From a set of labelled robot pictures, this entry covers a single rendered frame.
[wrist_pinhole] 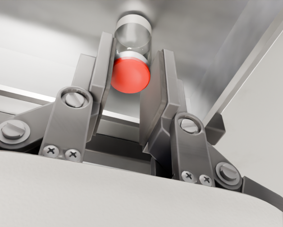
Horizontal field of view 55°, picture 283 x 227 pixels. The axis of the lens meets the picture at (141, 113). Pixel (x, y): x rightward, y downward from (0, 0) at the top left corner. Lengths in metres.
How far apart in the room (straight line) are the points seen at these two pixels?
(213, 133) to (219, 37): 0.07
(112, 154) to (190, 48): 0.11
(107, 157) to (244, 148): 1.56
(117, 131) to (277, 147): 1.63
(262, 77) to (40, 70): 1.27
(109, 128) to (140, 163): 0.04
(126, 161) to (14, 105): 0.10
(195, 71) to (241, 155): 1.64
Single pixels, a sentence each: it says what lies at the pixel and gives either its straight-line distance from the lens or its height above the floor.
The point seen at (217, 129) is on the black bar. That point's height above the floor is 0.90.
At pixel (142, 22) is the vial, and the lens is 0.16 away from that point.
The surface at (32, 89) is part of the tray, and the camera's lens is 0.17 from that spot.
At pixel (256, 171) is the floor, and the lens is 2.00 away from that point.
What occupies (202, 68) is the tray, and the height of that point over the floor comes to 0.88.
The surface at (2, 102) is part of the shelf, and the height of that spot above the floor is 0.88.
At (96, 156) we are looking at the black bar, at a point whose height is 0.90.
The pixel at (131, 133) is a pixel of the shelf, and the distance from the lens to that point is 0.24.
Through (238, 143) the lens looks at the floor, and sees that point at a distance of 1.71.
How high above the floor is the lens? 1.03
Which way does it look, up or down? 45 degrees down
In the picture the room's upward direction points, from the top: 177 degrees counter-clockwise
